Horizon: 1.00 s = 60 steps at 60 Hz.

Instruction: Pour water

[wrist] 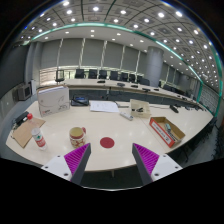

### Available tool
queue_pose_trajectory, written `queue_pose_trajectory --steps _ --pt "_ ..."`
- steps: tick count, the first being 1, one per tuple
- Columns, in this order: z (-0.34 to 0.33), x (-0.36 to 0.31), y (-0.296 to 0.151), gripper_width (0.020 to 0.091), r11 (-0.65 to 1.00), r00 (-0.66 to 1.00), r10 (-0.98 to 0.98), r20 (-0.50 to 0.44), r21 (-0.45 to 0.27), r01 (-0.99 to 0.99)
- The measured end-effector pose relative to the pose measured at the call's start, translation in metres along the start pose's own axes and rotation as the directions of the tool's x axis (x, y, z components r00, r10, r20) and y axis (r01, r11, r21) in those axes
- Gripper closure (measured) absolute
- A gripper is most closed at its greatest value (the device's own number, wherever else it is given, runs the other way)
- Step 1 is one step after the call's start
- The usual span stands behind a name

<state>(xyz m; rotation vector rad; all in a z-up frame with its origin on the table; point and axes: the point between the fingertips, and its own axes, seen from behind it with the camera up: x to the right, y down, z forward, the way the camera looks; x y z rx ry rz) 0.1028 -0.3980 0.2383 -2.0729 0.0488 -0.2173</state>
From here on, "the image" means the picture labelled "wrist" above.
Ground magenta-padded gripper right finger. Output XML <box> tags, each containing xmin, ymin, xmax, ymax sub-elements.
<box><xmin>131</xmin><ymin>142</ymin><xmax>183</xmax><ymax>186</ymax></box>

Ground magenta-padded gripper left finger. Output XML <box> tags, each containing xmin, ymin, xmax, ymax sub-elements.
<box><xmin>41</xmin><ymin>142</ymin><xmax>92</xmax><ymax>186</ymax></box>

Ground red and cream mug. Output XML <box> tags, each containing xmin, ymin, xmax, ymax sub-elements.
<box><xmin>68</xmin><ymin>126</ymin><xmax>88</xmax><ymax>149</ymax></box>

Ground flat round red coaster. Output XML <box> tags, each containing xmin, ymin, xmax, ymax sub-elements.
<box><xmin>99</xmin><ymin>136</ymin><xmax>116</xmax><ymax>150</ymax></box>

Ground open red-sided cardboard box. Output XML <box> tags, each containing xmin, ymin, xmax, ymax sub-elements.
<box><xmin>148</xmin><ymin>116</ymin><xmax>186</xmax><ymax>149</ymax></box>

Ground clear red-capped drink bottle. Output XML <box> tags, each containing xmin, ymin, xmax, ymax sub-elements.
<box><xmin>26</xmin><ymin>113</ymin><xmax>48</xmax><ymax>151</ymax></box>

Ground open beige cardboard box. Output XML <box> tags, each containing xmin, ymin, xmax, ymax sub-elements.
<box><xmin>129</xmin><ymin>98</ymin><xmax>152</xmax><ymax>119</ymax></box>

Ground black tray with items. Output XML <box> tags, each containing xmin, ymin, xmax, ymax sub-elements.
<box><xmin>70</xmin><ymin>95</ymin><xmax>90</xmax><ymax>107</ymax></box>

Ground white paper sheets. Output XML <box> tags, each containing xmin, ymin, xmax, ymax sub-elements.
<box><xmin>89</xmin><ymin>100</ymin><xmax>120</xmax><ymax>114</ymax></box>

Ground white cardboard box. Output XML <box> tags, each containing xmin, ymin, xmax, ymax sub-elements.
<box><xmin>36</xmin><ymin>84</ymin><xmax>71</xmax><ymax>118</ymax></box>

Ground row of black office chairs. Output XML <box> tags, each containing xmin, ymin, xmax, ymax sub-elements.
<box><xmin>55</xmin><ymin>68</ymin><xmax>151</xmax><ymax>86</ymax></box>

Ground ceiling lights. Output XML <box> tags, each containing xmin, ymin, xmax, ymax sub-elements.
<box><xmin>19</xmin><ymin>0</ymin><xmax>219</xmax><ymax>84</ymax></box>

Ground black device with cables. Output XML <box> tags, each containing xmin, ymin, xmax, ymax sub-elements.
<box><xmin>11</xmin><ymin>110</ymin><xmax>31</xmax><ymax>130</ymax></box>

